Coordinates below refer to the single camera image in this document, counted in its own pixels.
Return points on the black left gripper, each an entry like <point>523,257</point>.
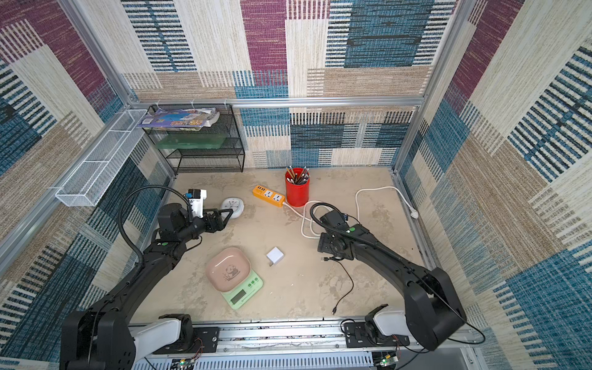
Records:
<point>220,224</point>

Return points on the orange power strip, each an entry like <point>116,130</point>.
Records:
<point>269,196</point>

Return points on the pink panda scale bowl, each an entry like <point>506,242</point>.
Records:
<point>228,269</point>

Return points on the white usb charger adapter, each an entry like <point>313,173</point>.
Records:
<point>274,256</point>

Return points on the green electronic kitchen scale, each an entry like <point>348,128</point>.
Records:
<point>243,292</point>

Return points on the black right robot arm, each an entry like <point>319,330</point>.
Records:
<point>432,312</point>

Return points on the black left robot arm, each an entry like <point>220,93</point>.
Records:
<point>100,337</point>

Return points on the white round alarm clock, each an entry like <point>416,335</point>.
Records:
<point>236,204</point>

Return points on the red pencil cup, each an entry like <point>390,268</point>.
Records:
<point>297,195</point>

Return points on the pencils in cup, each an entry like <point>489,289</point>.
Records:
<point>297,176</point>

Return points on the colourful magazine on shelf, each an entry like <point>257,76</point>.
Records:
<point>180,119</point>

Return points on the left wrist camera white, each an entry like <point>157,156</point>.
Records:
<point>196,199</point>

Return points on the black wire mesh shelf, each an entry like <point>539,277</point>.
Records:
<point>219,148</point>

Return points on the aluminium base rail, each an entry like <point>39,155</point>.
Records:
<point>308,344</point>

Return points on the white wire mesh basket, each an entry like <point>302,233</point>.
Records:
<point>90,180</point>

